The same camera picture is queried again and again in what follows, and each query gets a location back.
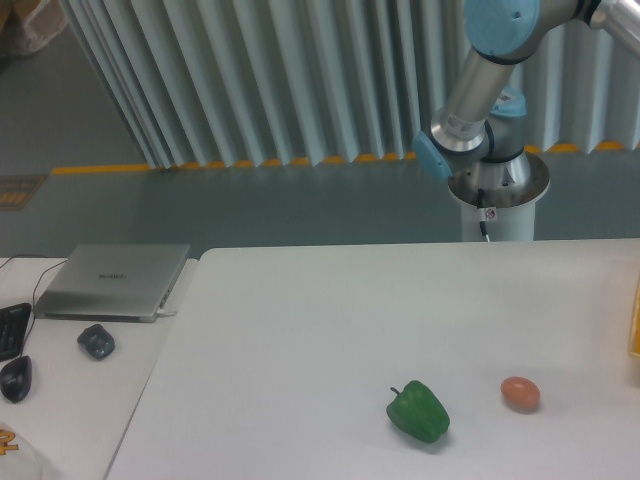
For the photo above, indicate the silver closed laptop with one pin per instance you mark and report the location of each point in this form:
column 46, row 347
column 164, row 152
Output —
column 113, row 282

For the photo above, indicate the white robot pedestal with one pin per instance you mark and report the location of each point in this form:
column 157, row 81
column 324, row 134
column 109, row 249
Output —
column 497, row 201

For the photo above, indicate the white striped sleeve forearm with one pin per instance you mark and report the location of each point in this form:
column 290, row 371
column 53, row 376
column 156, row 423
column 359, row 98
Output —
column 21, row 460

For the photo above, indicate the black keyboard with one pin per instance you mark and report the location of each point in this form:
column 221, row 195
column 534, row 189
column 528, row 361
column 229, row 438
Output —
column 13, row 326

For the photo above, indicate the brown cardboard box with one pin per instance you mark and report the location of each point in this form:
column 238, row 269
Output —
column 27, row 27

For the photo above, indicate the brown egg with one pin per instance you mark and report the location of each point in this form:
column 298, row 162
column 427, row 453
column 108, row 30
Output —
column 521, row 393

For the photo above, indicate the green bell pepper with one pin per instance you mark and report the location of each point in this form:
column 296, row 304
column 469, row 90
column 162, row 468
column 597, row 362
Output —
column 416, row 411

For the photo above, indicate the black earbud case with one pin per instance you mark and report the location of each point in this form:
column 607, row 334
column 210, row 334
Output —
column 97, row 342

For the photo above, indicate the yellow container edge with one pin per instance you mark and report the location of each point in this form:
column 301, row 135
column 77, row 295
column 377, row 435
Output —
column 633, row 345

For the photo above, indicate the black computer mouse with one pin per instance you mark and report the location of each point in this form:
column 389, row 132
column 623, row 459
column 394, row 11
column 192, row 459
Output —
column 16, row 379

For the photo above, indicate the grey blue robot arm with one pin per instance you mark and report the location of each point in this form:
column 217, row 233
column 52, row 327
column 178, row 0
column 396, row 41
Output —
column 502, row 35

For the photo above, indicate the grey folding partition screen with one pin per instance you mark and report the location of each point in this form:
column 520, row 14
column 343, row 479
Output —
column 259, row 81

